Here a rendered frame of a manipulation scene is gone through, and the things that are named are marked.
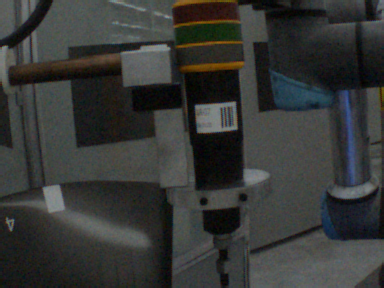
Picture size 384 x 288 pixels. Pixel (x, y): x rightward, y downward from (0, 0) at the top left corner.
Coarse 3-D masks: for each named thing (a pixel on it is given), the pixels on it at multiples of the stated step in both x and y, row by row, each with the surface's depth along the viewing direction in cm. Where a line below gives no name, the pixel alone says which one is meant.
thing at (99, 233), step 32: (32, 192) 51; (64, 192) 51; (96, 192) 51; (128, 192) 52; (160, 192) 52; (0, 224) 48; (32, 224) 48; (64, 224) 48; (96, 224) 48; (128, 224) 49; (160, 224) 49; (0, 256) 46; (32, 256) 46; (64, 256) 45; (96, 256) 45; (128, 256) 46; (160, 256) 46
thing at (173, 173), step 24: (168, 48) 34; (144, 72) 34; (168, 72) 34; (144, 96) 34; (168, 96) 33; (168, 120) 34; (168, 144) 34; (168, 168) 34; (168, 192) 35; (192, 192) 33; (216, 192) 32; (240, 192) 32; (264, 192) 33
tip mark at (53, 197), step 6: (48, 186) 51; (54, 186) 51; (48, 192) 51; (54, 192) 51; (60, 192) 51; (48, 198) 50; (54, 198) 50; (60, 198) 50; (48, 204) 50; (54, 204) 50; (60, 204) 50; (48, 210) 49; (54, 210) 49
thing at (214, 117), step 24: (192, 72) 34; (216, 72) 34; (192, 96) 34; (216, 96) 34; (240, 96) 35; (192, 120) 35; (216, 120) 34; (240, 120) 35; (192, 144) 35; (216, 144) 34; (240, 144) 35; (216, 168) 34; (240, 168) 35; (216, 216) 35
